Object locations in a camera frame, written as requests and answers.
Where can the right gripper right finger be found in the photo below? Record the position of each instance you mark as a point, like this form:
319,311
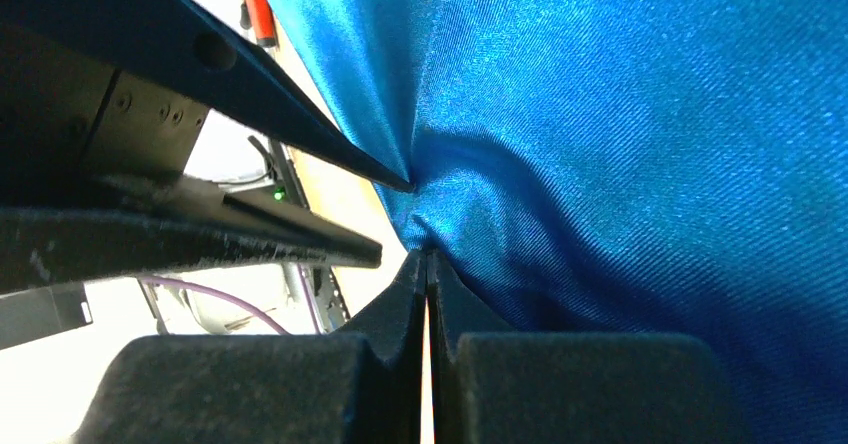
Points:
494,384

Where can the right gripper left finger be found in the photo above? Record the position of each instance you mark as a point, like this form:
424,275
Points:
358,384

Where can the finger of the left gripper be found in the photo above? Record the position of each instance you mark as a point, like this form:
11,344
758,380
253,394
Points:
56,237
181,46

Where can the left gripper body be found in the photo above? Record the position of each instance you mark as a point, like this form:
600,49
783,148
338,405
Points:
63,113

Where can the blue cloth napkin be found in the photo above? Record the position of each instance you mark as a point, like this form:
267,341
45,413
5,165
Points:
620,165

